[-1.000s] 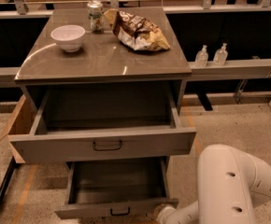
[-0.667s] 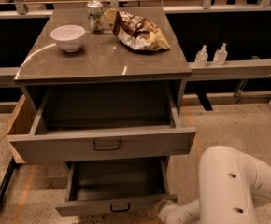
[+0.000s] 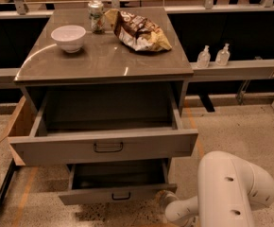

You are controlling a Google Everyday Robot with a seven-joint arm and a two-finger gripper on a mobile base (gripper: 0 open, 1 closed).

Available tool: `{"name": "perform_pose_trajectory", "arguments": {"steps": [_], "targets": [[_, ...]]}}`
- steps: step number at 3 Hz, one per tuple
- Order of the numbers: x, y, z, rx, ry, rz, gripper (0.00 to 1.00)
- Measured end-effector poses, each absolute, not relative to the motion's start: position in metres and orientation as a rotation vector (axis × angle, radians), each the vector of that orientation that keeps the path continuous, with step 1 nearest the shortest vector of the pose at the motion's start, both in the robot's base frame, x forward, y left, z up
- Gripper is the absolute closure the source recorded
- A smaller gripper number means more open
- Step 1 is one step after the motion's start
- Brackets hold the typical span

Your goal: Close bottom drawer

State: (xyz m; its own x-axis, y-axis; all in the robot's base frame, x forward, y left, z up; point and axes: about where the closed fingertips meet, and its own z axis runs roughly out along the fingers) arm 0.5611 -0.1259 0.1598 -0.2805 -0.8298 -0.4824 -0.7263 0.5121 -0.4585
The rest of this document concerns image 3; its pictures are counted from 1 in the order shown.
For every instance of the grey bottom drawer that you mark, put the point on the grey bottom drawer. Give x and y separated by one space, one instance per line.
117 181

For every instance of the left clear sanitizer bottle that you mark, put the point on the left clear sanitizer bottle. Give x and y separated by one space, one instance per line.
203 58

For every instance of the grey metal rail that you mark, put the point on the grey metal rail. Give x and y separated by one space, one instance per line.
234 70

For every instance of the right clear sanitizer bottle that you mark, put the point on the right clear sanitizer bottle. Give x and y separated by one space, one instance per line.
223 56

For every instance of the clear sanitizer bottle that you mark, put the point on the clear sanitizer bottle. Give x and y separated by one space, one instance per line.
223 56
203 58

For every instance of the padded gripper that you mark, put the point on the padded gripper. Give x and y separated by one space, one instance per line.
167 198

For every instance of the grey open top drawer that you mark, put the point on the grey open top drawer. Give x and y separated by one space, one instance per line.
76 127

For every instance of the green white soda can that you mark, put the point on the green white soda can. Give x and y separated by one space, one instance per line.
96 16

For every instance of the grey drawer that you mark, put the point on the grey drawer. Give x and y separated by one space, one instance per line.
76 127
117 181

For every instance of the brown white chip bag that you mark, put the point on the brown white chip bag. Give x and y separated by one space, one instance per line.
137 32

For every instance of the white bowl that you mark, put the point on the white bowl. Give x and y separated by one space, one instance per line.
69 38

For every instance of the cardboard box left of cabinet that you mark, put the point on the cardboard box left of cabinet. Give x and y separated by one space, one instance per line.
20 124

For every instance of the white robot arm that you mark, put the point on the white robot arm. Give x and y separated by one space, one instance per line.
229 189

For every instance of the grey drawer cabinet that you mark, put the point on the grey drawer cabinet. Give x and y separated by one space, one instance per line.
105 79

